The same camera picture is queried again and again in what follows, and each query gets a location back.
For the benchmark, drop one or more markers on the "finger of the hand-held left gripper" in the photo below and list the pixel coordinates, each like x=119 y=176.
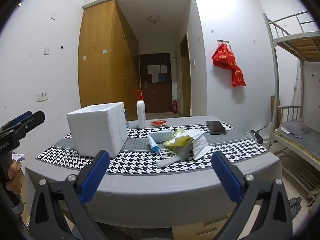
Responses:
x=33 y=121
x=22 y=117

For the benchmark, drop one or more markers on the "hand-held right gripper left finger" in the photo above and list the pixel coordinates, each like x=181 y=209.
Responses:
x=95 y=177

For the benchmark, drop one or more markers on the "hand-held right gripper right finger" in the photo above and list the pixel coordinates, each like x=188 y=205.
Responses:
x=226 y=177

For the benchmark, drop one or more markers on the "white foam box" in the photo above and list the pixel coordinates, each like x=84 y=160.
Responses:
x=95 y=130

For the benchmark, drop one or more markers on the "yellow foam net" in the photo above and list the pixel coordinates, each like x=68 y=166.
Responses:
x=181 y=141

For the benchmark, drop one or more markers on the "white foam tube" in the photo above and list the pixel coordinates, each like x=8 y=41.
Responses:
x=165 y=162

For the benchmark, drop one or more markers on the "person's left hand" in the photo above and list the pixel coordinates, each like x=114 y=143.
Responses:
x=13 y=180

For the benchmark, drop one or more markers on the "white printed paper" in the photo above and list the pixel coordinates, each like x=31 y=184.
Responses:
x=18 y=157

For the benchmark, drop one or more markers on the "grey houndstooth tablecloth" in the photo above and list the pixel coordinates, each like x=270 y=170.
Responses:
x=140 y=192

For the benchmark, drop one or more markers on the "black smartphone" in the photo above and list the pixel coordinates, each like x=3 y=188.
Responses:
x=216 y=127

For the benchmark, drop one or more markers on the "small snack packet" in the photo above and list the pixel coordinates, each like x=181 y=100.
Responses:
x=178 y=131

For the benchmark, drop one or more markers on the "dark slippers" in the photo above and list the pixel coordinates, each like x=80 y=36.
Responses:
x=296 y=205

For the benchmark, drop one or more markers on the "white and blue carton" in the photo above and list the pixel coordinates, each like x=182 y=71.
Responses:
x=158 y=136

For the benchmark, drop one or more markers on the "white pump bottle red top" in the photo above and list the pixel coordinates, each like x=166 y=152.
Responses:
x=141 y=115

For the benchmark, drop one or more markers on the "brown wooden board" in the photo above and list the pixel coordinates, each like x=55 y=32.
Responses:
x=275 y=112

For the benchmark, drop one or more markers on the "red snack packet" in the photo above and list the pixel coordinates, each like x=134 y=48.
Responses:
x=158 y=123

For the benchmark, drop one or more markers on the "grey folded blanket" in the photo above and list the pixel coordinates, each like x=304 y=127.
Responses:
x=296 y=128

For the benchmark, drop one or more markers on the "wooden wardrobe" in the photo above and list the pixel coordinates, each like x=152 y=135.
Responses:
x=100 y=67

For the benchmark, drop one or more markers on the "red fire extinguisher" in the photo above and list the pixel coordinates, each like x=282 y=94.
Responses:
x=175 y=107

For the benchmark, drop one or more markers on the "bunk mattress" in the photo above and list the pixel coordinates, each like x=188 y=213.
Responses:
x=310 y=145

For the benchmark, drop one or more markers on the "red plastic bag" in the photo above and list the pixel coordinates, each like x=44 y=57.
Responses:
x=222 y=57
x=238 y=77

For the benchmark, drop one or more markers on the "dark brown entrance door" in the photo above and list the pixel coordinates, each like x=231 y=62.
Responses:
x=155 y=95

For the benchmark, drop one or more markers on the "light wooden side door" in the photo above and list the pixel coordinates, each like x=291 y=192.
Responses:
x=185 y=80

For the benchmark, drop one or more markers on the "white hanging cloth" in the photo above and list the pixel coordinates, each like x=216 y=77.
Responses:
x=298 y=90

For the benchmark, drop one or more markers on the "blue and white paper notice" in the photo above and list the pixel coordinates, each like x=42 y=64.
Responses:
x=158 y=78

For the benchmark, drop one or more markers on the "grey metal bunk bed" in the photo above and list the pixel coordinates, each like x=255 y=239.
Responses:
x=276 y=67

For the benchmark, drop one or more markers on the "round ceiling lamp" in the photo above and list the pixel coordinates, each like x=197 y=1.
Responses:
x=154 y=19

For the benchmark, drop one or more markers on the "white wall socket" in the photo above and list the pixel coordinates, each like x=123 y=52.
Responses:
x=39 y=97

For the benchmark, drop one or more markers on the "white wall switch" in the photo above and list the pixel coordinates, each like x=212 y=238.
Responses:
x=45 y=96

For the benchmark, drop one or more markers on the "white wall plate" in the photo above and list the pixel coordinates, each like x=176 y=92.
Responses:
x=47 y=50
x=53 y=16

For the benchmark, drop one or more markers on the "metal wall hook rack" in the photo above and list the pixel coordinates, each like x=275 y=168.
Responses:
x=223 y=41

